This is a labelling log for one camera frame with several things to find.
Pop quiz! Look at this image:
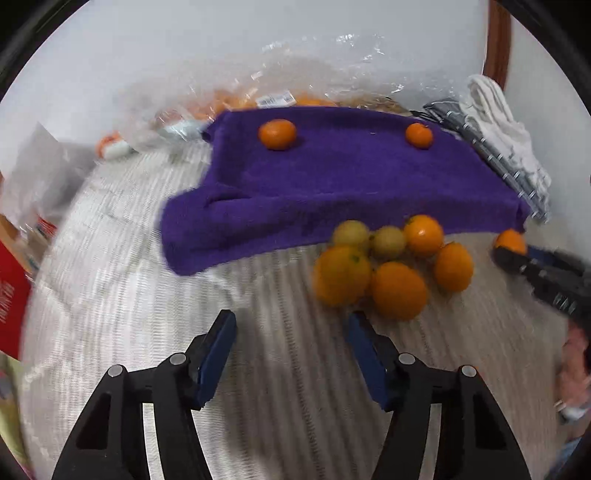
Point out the grey patterned folded cloth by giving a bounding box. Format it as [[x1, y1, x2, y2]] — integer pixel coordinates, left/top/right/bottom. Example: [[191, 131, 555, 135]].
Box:
[[422, 100, 550, 224]]

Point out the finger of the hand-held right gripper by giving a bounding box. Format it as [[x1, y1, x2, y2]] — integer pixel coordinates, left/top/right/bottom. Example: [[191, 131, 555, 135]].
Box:
[[492, 248, 539, 278], [527, 247, 589, 273]]

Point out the purple towel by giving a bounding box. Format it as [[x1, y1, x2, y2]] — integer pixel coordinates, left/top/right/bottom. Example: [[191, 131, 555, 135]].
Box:
[[159, 106, 532, 278]]

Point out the red box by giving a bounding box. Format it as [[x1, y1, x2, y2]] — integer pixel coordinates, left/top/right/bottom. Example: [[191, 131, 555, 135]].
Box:
[[0, 240, 33, 361]]

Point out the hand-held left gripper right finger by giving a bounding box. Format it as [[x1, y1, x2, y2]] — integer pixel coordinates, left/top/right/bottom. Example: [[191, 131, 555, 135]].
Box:
[[346, 311, 532, 480]]

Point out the person's right hand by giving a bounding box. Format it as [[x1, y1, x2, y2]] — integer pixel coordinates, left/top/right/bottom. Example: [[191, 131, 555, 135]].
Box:
[[556, 325, 591, 416]]

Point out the clear plastic bag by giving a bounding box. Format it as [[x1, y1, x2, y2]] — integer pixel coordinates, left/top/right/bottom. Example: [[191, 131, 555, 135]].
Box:
[[106, 32, 416, 153]]

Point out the small orange citrus fruit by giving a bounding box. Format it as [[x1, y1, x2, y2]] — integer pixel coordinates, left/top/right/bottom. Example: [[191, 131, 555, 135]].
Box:
[[404, 215, 445, 258], [257, 119, 297, 151], [433, 242, 475, 293]]

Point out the round orange citrus fruit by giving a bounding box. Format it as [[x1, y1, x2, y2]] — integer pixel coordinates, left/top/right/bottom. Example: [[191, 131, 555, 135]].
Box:
[[494, 229, 528, 256], [405, 122, 434, 149]]

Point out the yellow-green citrus fruit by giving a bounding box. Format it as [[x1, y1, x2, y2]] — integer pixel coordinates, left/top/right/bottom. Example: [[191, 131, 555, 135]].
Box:
[[331, 220, 371, 252], [372, 225, 408, 260]]

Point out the pale yellow paper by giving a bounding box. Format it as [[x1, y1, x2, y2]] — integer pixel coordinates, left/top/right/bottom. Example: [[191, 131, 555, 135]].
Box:
[[0, 353, 35, 476]]

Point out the white striped towel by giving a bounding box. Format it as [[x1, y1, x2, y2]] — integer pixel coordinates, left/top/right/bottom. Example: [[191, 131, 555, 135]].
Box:
[[459, 74, 552, 206]]

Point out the grey bag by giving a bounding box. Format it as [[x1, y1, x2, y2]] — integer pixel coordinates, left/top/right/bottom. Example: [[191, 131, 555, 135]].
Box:
[[4, 122, 98, 232]]

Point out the large orange citrus fruit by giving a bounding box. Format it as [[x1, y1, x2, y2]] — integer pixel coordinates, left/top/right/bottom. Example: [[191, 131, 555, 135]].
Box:
[[370, 261, 429, 321], [313, 244, 374, 308]]

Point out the orange white packet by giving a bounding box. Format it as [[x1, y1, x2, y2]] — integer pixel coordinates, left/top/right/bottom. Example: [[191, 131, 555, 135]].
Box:
[[96, 133, 132, 160]]

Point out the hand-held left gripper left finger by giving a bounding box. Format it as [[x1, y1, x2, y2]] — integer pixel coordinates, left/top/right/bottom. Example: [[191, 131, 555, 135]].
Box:
[[51, 309, 238, 480]]

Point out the brown wooden frame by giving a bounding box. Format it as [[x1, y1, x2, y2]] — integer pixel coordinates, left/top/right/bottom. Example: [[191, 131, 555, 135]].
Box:
[[482, 0, 512, 93]]

